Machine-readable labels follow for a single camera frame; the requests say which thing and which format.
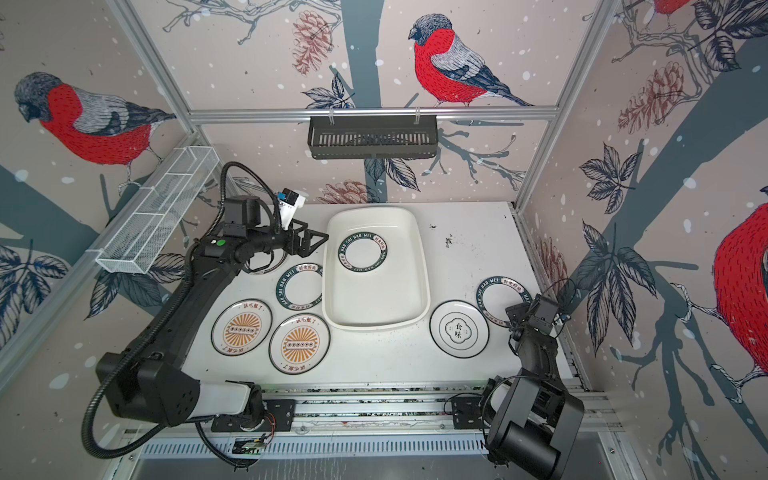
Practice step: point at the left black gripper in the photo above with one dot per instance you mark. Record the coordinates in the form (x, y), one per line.
(306, 249)

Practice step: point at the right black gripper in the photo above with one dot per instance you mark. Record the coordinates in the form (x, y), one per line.
(520, 310)

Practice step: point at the green rim plate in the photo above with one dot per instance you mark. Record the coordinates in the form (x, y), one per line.
(496, 293)
(300, 287)
(362, 252)

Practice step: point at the white plate black emblem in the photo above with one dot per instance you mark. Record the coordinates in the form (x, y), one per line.
(459, 329)

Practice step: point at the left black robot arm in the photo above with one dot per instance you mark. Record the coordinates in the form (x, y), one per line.
(145, 381)

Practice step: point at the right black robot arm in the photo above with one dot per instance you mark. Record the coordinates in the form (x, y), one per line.
(530, 419)

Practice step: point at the white plastic bin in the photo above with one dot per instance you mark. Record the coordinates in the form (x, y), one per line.
(394, 295)

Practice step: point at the orange sunburst plate centre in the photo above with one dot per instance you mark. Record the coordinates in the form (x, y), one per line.
(299, 344)

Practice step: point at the orange sunburst plate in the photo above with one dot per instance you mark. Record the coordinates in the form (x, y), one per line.
(241, 327)
(299, 344)

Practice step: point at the orange sunburst plate far left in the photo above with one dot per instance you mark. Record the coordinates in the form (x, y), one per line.
(241, 327)

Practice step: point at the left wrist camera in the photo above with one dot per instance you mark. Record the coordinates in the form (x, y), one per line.
(289, 201)

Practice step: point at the black wall basket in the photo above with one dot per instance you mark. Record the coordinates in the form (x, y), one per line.
(373, 137)

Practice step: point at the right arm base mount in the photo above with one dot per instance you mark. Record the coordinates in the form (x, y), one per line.
(470, 411)

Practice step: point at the white wire mesh basket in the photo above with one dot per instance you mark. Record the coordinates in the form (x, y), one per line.
(162, 205)

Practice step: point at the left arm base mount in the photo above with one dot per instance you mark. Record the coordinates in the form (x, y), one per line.
(276, 416)

